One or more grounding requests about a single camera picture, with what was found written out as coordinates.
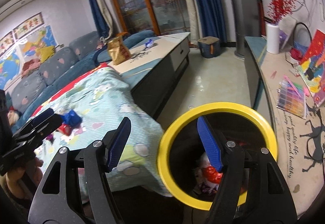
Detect low coffee table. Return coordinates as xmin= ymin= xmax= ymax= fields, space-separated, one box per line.
xmin=109 ymin=32 xmax=190 ymax=119

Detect Hello Kitty blanket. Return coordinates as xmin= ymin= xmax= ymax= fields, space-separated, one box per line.
xmin=35 ymin=66 xmax=170 ymax=197

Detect blue wrapper on table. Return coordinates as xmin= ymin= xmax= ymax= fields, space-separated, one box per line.
xmin=145 ymin=38 xmax=154 ymax=49

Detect person's left hand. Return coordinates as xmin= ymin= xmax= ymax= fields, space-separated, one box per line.
xmin=5 ymin=157 xmax=43 ymax=199

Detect red berry branches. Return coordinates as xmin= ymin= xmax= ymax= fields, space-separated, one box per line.
xmin=267 ymin=0 xmax=296 ymax=25

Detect China map poster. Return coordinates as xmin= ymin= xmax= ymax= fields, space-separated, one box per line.
xmin=18 ymin=25 xmax=57 ymax=61

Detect framed picture strip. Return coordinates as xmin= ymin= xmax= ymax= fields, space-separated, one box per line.
xmin=1 ymin=12 xmax=44 ymax=54

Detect blue stool box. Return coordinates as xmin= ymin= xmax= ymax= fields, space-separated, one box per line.
xmin=198 ymin=36 xmax=221 ymax=58

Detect colourful portrait painting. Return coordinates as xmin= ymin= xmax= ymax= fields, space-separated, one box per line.
xmin=297 ymin=30 xmax=324 ymax=107

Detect brown paper bag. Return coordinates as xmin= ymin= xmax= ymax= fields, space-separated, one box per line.
xmin=107 ymin=36 xmax=131 ymax=65

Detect yellow rim trash bin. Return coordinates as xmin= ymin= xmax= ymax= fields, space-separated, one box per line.
xmin=156 ymin=101 xmax=279 ymax=211

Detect yellow cushion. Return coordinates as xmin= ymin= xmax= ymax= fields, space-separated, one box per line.
xmin=36 ymin=46 xmax=55 ymax=63

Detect red snack wrapper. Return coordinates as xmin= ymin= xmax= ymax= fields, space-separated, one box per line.
xmin=202 ymin=166 xmax=223 ymax=184

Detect bead organizer box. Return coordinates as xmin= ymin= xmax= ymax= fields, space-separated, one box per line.
xmin=276 ymin=78 xmax=307 ymax=119

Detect blue crumpled wrapper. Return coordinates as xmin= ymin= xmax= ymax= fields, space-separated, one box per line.
xmin=61 ymin=110 xmax=82 ymax=128

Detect world map poster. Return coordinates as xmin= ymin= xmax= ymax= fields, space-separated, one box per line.
xmin=0 ymin=49 xmax=20 ymax=90

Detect blue patterned sofa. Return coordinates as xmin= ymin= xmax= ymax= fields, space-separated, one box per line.
xmin=4 ymin=29 xmax=155 ymax=133

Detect blue left curtain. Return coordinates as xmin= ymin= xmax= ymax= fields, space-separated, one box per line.
xmin=89 ymin=0 xmax=114 ymax=39

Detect white ribbed vase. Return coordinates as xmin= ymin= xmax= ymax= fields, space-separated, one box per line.
xmin=266 ymin=24 xmax=280 ymax=54

